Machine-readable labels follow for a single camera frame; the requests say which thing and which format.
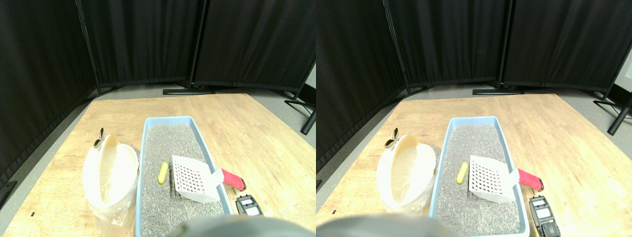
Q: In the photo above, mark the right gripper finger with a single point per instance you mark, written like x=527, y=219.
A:
x=249, y=206
x=544, y=213

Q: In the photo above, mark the yellow lump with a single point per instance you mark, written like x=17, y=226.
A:
x=462, y=173
x=163, y=173

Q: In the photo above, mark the black curtain stand foot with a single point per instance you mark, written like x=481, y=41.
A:
x=187, y=91
x=308, y=123
x=617, y=123
x=493, y=92

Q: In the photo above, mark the blue litter tray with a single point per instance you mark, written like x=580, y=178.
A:
x=163, y=143
x=469, y=143

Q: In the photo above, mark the white bin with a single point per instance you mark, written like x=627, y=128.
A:
x=407, y=173
x=111, y=173

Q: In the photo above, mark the black curtain stand pole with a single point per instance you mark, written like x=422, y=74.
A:
x=397, y=49
x=506, y=47
x=88, y=49
x=197, y=47

